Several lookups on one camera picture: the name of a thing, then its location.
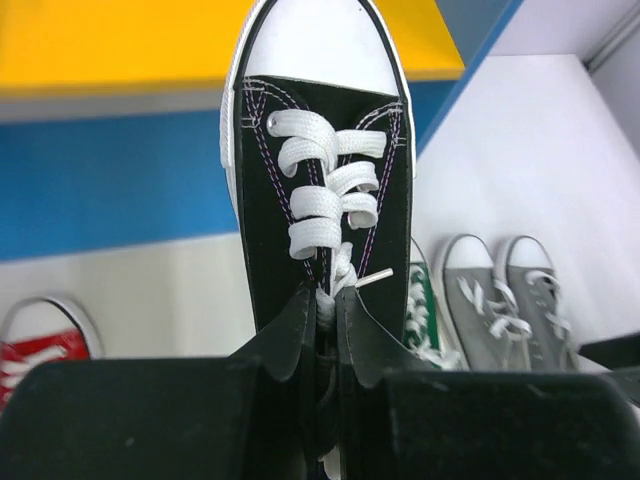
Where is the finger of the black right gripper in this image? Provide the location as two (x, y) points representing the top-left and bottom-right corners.
(578, 333), (640, 372)

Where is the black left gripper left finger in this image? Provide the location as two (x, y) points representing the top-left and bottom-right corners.
(1, 285), (316, 479)

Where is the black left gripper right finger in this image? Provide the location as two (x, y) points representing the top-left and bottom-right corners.
(336, 288), (639, 479)

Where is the green canvas sneaker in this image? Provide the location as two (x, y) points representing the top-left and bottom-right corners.
(402, 238), (462, 370)

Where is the red canvas sneaker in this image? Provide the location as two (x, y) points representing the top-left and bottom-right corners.
(1, 295), (104, 407)

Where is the black canvas sneaker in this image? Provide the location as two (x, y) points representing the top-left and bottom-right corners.
(220, 1), (416, 338)

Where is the blue and yellow shoe shelf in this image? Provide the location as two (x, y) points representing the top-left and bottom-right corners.
(0, 0), (526, 264)

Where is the right grey canvas sneaker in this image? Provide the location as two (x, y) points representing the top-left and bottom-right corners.
(496, 235), (579, 372)

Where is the grey canvas sneaker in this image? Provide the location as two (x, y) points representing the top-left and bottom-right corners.
(432, 234), (533, 372)
(496, 235), (579, 372)

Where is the left grey canvas sneaker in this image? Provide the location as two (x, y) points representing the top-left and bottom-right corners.
(432, 234), (533, 372)

